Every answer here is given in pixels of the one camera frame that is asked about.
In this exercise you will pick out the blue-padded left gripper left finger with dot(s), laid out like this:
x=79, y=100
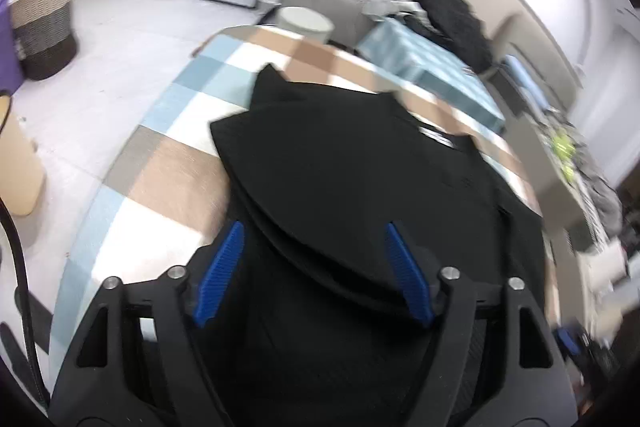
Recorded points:
x=133, y=360

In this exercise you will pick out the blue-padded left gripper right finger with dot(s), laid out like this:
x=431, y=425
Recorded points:
x=492, y=359

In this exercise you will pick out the black knitted garment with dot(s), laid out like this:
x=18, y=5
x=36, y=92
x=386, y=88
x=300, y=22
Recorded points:
x=314, y=328

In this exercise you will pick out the grey crumpled clothes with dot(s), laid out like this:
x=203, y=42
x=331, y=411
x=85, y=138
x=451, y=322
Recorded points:
x=603, y=195

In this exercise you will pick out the black clothes pile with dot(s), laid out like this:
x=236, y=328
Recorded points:
x=452, y=26

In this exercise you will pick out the checkered tablecloth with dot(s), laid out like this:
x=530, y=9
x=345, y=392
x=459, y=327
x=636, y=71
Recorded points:
x=165, y=193

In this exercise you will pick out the beige wooden stool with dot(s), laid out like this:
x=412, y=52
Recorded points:
x=21, y=170

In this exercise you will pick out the yellow-green item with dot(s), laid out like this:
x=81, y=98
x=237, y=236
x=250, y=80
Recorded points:
x=564, y=149

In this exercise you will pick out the light blue folded cloth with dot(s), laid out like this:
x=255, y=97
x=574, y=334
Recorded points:
x=520, y=75

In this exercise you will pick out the purple bag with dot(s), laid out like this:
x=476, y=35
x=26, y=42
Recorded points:
x=11, y=73

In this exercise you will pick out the teal plaid cloth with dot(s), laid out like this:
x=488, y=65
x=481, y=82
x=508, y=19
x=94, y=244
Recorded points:
x=405, y=54

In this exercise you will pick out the woven laundry basket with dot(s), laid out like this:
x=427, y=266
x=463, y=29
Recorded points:
x=44, y=36

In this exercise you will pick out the white round bin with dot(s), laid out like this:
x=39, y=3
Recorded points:
x=305, y=22

